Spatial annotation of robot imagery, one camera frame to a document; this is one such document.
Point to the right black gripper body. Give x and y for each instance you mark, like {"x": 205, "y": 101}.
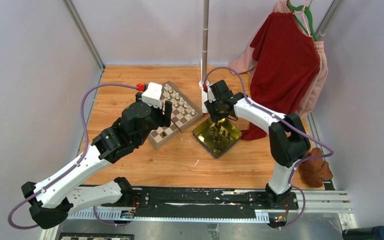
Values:
{"x": 216, "y": 110}

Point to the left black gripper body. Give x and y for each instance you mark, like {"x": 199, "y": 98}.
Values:
{"x": 157, "y": 117}

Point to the gold metal tray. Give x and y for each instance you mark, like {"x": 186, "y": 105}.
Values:
{"x": 217, "y": 138}

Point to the wooden folding chess board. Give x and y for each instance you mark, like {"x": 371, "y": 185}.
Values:
{"x": 184, "y": 114}

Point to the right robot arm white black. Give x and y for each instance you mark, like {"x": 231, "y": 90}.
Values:
{"x": 287, "y": 137}

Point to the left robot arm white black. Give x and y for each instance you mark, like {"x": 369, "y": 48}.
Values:
{"x": 55, "y": 198}

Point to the dark chess rook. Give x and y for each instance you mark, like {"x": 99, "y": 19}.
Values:
{"x": 163, "y": 134}

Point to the white stand base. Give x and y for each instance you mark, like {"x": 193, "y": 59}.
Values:
{"x": 201, "y": 82}

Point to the red shirt on hanger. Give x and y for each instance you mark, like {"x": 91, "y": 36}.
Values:
{"x": 284, "y": 69}

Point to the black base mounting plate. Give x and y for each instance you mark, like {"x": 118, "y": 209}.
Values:
{"x": 203, "y": 203}

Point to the grey metal stand pole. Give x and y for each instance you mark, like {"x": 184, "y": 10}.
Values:
{"x": 205, "y": 33}

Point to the brown crumpled cloth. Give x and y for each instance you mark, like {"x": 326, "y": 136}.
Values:
{"x": 314, "y": 171}

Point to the green clothes hanger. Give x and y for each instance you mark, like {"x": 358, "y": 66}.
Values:
{"x": 304, "y": 18}

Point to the dark blue bottle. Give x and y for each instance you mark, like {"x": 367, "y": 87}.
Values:
{"x": 366, "y": 233}

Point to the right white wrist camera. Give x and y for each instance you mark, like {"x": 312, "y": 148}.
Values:
{"x": 207, "y": 93}

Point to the aluminium rail frame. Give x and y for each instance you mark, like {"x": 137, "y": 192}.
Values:
{"x": 322, "y": 215}

